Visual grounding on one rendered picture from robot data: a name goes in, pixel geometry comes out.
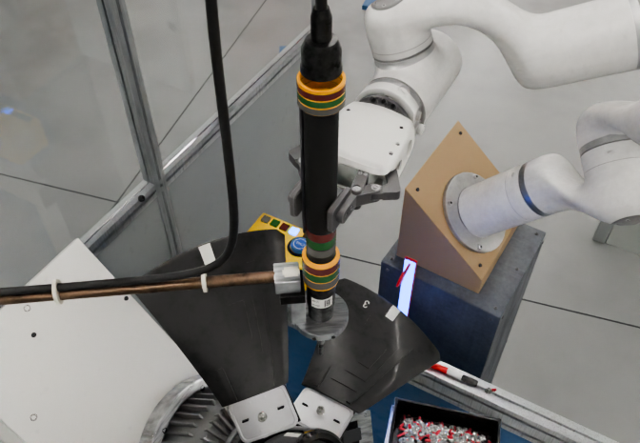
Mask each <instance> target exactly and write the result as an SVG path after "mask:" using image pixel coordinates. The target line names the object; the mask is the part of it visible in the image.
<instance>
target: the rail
mask: <svg viewBox="0 0 640 443"><path fill-rule="evenodd" d="M288 326H290V327H292V328H294V329H296V327H295V325H294V324H291V317H290V304H288ZM296 330H297V329H296ZM438 364H440V365H442V366H445V367H447V368H449V369H452V370H454V371H456V372H459V373H461V374H463V375H466V376H469V377H471V378H473V379H476V380H478V384H477V386H476V387H473V386H472V385H470V384H467V383H465V382H463V381H461V380H459V379H456V378H454V377H452V376H449V375H447V374H445V373H441V372H439V371H437V370H435V369H433V368H429V369H427V370H425V371H424V372H422V373H420V374H419V375H417V376H416V377H414V378H413V379H412V380H411V381H409V382H408V383H409V384H411V385H413V386H415V387H417V388H419V389H421V390H423V391H425V392H427V393H430V394H432V395H435V396H437V397H439V398H441V399H443V400H445V401H447V402H449V403H451V404H452V405H454V406H456V407H459V408H461V409H463V410H465V411H467V412H469V413H475V414H480V415H484V416H488V417H493V418H500V419H501V420H502V421H501V428H503V429H505V430H507V431H509V432H511V433H514V434H516V435H518V436H520V437H522V438H525V439H527V440H528V441H530V442H532V443H619V442H617V441H614V440H612V439H610V438H608V437H606V436H604V435H602V434H600V433H597V432H595V431H592V430H590V429H588V428H586V427H584V426H582V425H579V424H577V423H575V422H573V421H571V420H568V419H567V418H565V417H563V416H561V415H558V414H556V413H553V412H551V411H549V410H546V409H544V408H542V407H540V406H538V405H535V404H533V403H531V402H529V401H528V400H526V399H523V398H521V397H519V396H517V395H515V394H512V393H509V392H507V391H505V390H503V389H500V388H498V387H496V386H494V385H492V384H490V383H488V382H486V381H484V380H482V379H480V378H477V377H475V376H473V375H471V374H469V373H465V372H463V371H461V370H459V369H457V368H454V367H453V366H451V365H449V364H447V363H444V362H442V361H440V362H438ZM488 387H490V388H491V389H496V391H495V392H491V393H485V388H488Z"/></svg>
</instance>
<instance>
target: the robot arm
mask: <svg viewBox="0 0 640 443"><path fill-rule="evenodd" d="M364 22H365V29H366V34H367V37H368V40H369V43H370V49H371V52H372V55H373V59H374V66H375V69H374V76H373V78H372V80H371V81H370V82H369V83H368V85H367V86H366V87H365V88H364V89H363V90H362V92H361V93H360V94H359V95H358V96H357V98H356V100H355V102H352V103H350V104H348V105H347V106H346V107H344V108H343V109H342V110H340V111H339V138H338V174H337V188H339V189H341V190H342V191H341V192H340V193H339V195H338V196H337V197H336V199H335V200H334V201H333V203H332V204H331V205H330V207H329V209H328V211H327V229H328V231H329V232H334V231H335V230H336V228H337V227H338V226H339V224H340V223H341V224H344V223H345V222H346V220H347V219H348V218H349V216H350V214H351V213H352V212H353V210H359V209H360V208H361V207H362V205H366V204H370V203H375V202H378V201H380V200H398V199H399V198H400V193H401V187H400V182H399V176H400V174H401V172H402V170H403V169H404V167H405V165H406V163H407V161H408V159H409V157H410V153H411V150H412V148H413V144H414V140H415V135H417V134H420V135H422V134H423V133H424V131H425V127H426V125H424V124H425V122H426V121H427V119H428V118H429V116H430V115H431V113H432V112H433V110H434V109H435V107H436V106H437V105H438V103H439V102H440V100H441V99H442V97H443V96H444V95H445V93H446V92H447V90H448V89H449V87H450V85H451V84H452V83H453V81H454V80H455V78H456V77H457V75H458V74H459V72H460V70H461V66H462V57H461V53H460V50H459V49H458V47H457V45H456V44H455V43H454V41H453V40H452V39H451V38H450V37H449V36H447V35H446V34H444V33H443V32H441V31H439V30H432V29H433V28H436V27H441V26H448V25H459V26H465V27H469V28H472V29H475V30H479V31H480V32H482V33H484V34H485V35H487V37H488V38H489V39H490V40H491V41H492V42H493V43H494V44H495V45H496V46H497V48H498V49H499V50H500V51H501V53H502V54H503V56H504V58H505V60H506V62H507V64H508V66H509V68H510V71H511V72H512V74H513V76H514V78H515V79H516V81H517V82H518V83H519V84H520V85H521V86H522V87H524V88H527V89H532V90H539V89H547V88H553V87H558V86H562V85H567V84H571V83H575V82H580V81H585V80H590V79H594V78H599V77H603V76H608V75H613V74H617V73H622V72H627V71H631V70H640V0H593V1H589V2H586V3H582V4H578V5H574V6H571V7H567V8H563V9H560V10H554V11H550V12H545V13H532V12H528V11H526V10H523V9H521V8H519V7H518V6H516V5H515V4H513V3H512V2H511V1H510V0H376V1H374V2H373V3H371V4H370V5H369V6H368V8H367V10H366V12H365V17H364ZM576 140H577V145H578V150H579V153H580V158H581V163H582V168H583V172H584V176H585V180H584V179H583V177H582V176H581V175H580V174H579V172H578V171H577V170H576V169H575V167H574V166H573V165H572V164H571V163H570V161H569V160H567V159H566V158H565V157H564V156H562V155H560V154H557V153H550V154H545V155H542V156H539V157H537V158H534V159H532V160H530V161H528V162H526V163H523V164H521V165H519V166H516V167H514V168H511V169H509V170H507V171H503V172H501V173H498V174H496V175H494V176H492V177H490V178H487V179H484V178H483V177H481V176H480V175H478V174H475V173H472V172H462V173H459V174H457V175H455V176H453V178H452V179H451V180H450V181H449V182H448V184H447V186H446V187H445V190H444V195H443V209H444V215H445V217H446V221H447V223H448V225H449V228H450V230H451V232H452V234H453V235H454V237H455V238H456V239H457V240H458V241H459V242H460V243H461V244H462V245H463V246H464V247H465V248H467V249H468V250H470V251H472V252H478V253H485V252H491V251H493V250H495V249H496V248H497V247H498V246H499V245H500V244H501V242H502V241H503V238H504V236H505V231H506V230H508V229H511V228H514V227H517V226H520V225H523V224H526V223H529V222H531V221H534V220H537V219H540V218H543V217H546V216H549V215H552V214H555V213H558V212H561V211H570V210H574V211H581V212H583V213H585V214H587V215H589V216H591V217H593V218H595V219H597V220H600V221H603V222H606V223H609V224H613V225H618V226H628V225H636V224H638V223H640V100H639V101H621V100H619V101H616V100H613V101H606V102H598V103H597V104H594V105H591V106H590V107H588V108H586V109H585V110H584V111H583V112H582V113H581V115H580V116H579V118H578V120H577V124H576ZM289 160H290V162H291V163H292V165H293V166H294V167H295V168H296V169H298V173H299V176H300V180H299V181H298V182H297V183H296V184H295V186H294V187H293V188H292V189H291V190H290V193H289V195H288V202H289V203H290V215H291V216H293V217H296V216H298V215H299V214H300V212H301V211H302V187H301V155H300V145H299V146H296V147H294V148H291V149H289Z"/></svg>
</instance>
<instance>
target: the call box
mask: <svg viewBox="0 0 640 443"><path fill-rule="evenodd" d="M264 215H266V216H269V217H271V220H270V222H271V221H272V220H273V219H276V220H278V221H280V224H279V225H278V227H277V228H275V227H273V226H271V225H270V222H269V223H268V224H266V223H264V222H261V218H262V217H263V216H264ZM282 223H286V224H288V225H290V227H289V228H288V230H287V231H286V232H284V231H281V230H279V227H280V226H281V225H282ZM291 227H295V228H297V229H299V232H298V233H297V234H296V235H292V234H290V233H289V230H290V229H291ZM270 229H277V230H279V231H280V232H281V233H283V234H284V235H285V247H286V262H298V263H299V270H302V254H298V253H295V252H293V251H292V250H291V248H290V243H291V241H292V240H293V239H295V238H296V237H297V236H298V237H303V229H301V228H299V227H296V226H294V225H292V224H290V223H288V222H285V221H283V220H280V219H278V218H276V217H273V216H271V215H268V214H266V213H262V214H261V216H260V217H259V218H258V219H257V220H256V222H255V223H254V224H253V225H252V226H251V227H250V229H249V230H248V232H252V231H260V230H270ZM303 238H304V237H303Z"/></svg>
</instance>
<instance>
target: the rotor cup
mask: <svg viewBox="0 0 640 443"><path fill-rule="evenodd" d="M286 433H301V434H300V435H299V436H298V437H293V436H285V434H286ZM232 443H245V442H243V441H242V440H241V438H240V436H239V433H237V435H236V436H235V437H234V439H233V441H232ZM251 443H343V442H342V441H341V439H340V438H339V437H338V436H337V435H336V434H335V433H332V432H331V431H329V430H326V429H322V428H313V427H303V426H294V427H292V428H289V429H287V430H284V431H282V432H279V433H275V434H272V435H269V436H267V437H264V438H261V439H258V440H256V441H253V442H251Z"/></svg>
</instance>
